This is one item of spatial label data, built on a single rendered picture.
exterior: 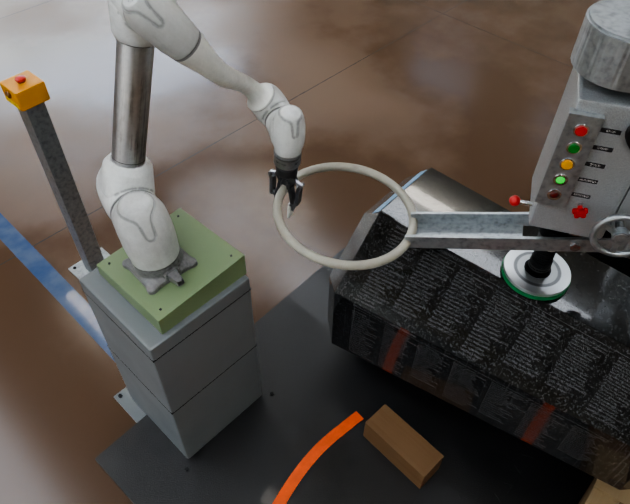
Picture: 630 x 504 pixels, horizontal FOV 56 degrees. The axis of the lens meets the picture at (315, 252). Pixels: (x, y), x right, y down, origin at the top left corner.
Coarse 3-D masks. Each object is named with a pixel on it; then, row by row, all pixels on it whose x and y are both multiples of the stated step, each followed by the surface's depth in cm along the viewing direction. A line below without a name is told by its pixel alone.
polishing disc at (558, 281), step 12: (516, 252) 198; (528, 252) 198; (504, 264) 194; (516, 264) 194; (552, 264) 195; (564, 264) 195; (516, 276) 191; (528, 276) 191; (552, 276) 191; (564, 276) 191; (528, 288) 188; (540, 288) 188; (552, 288) 188; (564, 288) 188
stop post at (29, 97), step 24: (24, 72) 226; (24, 96) 220; (48, 96) 227; (24, 120) 233; (48, 120) 234; (48, 144) 240; (48, 168) 247; (72, 192) 261; (72, 216) 268; (96, 240) 287; (96, 264) 295
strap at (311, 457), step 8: (352, 416) 248; (360, 416) 248; (344, 424) 245; (352, 424) 245; (336, 432) 243; (344, 432) 243; (320, 440) 241; (328, 440) 241; (336, 440) 241; (312, 448) 238; (320, 448) 238; (312, 456) 236; (304, 464) 234; (312, 464) 234; (296, 472) 232; (304, 472) 232; (288, 480) 230; (296, 480) 230; (288, 488) 228; (280, 496) 226; (288, 496) 226
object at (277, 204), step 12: (312, 168) 211; (324, 168) 212; (336, 168) 213; (348, 168) 214; (360, 168) 213; (384, 180) 211; (396, 192) 209; (276, 204) 197; (408, 204) 204; (276, 216) 194; (408, 216) 202; (408, 228) 197; (288, 240) 188; (300, 252) 186; (312, 252) 185; (396, 252) 189; (324, 264) 184; (336, 264) 184; (348, 264) 184; (360, 264) 184; (372, 264) 185; (384, 264) 187
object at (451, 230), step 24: (432, 216) 197; (456, 216) 194; (480, 216) 191; (504, 216) 188; (528, 216) 185; (408, 240) 192; (432, 240) 189; (456, 240) 186; (480, 240) 183; (504, 240) 180; (528, 240) 178; (552, 240) 175; (576, 240) 172; (600, 240) 170
